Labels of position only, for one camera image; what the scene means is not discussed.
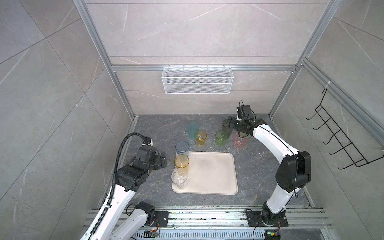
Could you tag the beige tray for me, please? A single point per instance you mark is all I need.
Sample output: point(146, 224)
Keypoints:
point(210, 173)

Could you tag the white wire basket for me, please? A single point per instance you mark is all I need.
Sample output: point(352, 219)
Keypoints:
point(197, 80)

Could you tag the tall amber glass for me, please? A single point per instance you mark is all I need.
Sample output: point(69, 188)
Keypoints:
point(182, 163)

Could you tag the tall grey glass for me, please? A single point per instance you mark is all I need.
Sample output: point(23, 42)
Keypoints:
point(226, 127)

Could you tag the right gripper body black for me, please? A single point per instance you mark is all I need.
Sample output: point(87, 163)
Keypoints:
point(237, 124)

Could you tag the short amber glass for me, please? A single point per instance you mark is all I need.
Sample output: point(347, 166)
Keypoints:
point(200, 137)

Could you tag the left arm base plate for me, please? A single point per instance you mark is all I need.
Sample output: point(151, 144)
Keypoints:
point(163, 218)

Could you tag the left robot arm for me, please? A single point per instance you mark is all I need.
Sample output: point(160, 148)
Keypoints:
point(128, 180)

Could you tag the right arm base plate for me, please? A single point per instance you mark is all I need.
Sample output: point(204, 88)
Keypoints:
point(266, 219)

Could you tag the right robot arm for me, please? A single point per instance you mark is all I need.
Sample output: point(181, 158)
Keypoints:
point(293, 173)

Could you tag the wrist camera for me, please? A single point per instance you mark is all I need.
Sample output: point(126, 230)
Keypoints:
point(245, 113)
point(147, 141)

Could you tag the short clear glass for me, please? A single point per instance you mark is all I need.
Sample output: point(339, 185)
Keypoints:
point(179, 178)

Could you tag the short pink glass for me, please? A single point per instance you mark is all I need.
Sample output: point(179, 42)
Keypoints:
point(240, 140)

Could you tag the tall blue glass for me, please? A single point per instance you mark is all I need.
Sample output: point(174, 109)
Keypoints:
point(182, 148)

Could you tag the black wire hook rack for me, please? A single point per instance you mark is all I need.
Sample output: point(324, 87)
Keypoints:
point(345, 144)

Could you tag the tall teal glass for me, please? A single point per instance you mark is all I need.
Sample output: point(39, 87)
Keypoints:
point(192, 128)

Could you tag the aluminium rail frame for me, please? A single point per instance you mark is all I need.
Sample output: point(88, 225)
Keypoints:
point(209, 222)

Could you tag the short green glass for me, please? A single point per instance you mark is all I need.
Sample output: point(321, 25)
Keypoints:
point(221, 138)

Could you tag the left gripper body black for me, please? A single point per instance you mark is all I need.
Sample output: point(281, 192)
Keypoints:
point(156, 163)

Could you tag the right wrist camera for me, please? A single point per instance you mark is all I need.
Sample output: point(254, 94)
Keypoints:
point(245, 113)

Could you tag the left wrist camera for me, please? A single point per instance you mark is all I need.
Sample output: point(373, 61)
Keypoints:
point(147, 141)

